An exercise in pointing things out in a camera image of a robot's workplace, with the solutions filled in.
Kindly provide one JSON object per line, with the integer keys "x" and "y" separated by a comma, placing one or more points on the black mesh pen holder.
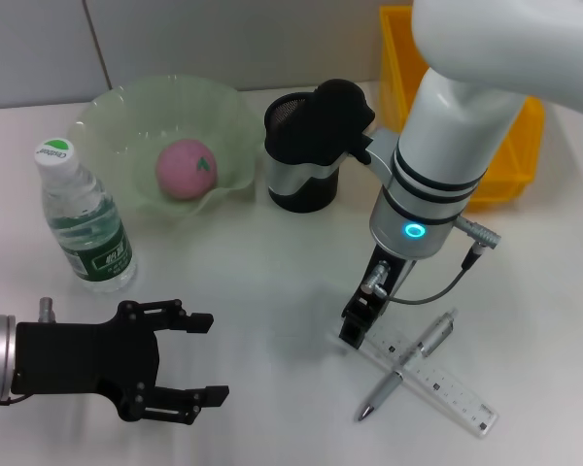
{"x": 301, "y": 199}

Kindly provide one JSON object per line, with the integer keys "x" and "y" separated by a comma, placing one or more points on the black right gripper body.
{"x": 381, "y": 255}

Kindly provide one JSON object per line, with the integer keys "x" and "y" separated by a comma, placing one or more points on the clear green-label water bottle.
{"x": 87, "y": 228}

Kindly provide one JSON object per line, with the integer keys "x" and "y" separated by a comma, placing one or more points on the yellow plastic bin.
{"x": 515, "y": 170}

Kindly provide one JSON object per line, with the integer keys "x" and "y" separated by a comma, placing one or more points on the clear silver pen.
{"x": 386, "y": 388}

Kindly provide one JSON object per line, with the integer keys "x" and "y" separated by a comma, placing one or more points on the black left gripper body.
{"x": 78, "y": 359}

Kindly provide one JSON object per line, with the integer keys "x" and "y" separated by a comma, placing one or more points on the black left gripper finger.
{"x": 199, "y": 324}
{"x": 216, "y": 395}

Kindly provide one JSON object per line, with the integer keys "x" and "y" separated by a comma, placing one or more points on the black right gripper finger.
{"x": 369, "y": 308}
{"x": 352, "y": 332}

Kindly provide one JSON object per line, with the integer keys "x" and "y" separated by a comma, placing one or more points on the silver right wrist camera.
{"x": 320, "y": 126}

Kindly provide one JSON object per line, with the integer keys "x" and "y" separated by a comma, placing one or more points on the transparent plastic ruler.
{"x": 461, "y": 403}

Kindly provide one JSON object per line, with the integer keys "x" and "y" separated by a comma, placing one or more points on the green glass fruit plate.
{"x": 214, "y": 126}

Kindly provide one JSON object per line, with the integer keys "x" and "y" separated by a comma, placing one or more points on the pink peach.
{"x": 182, "y": 170}

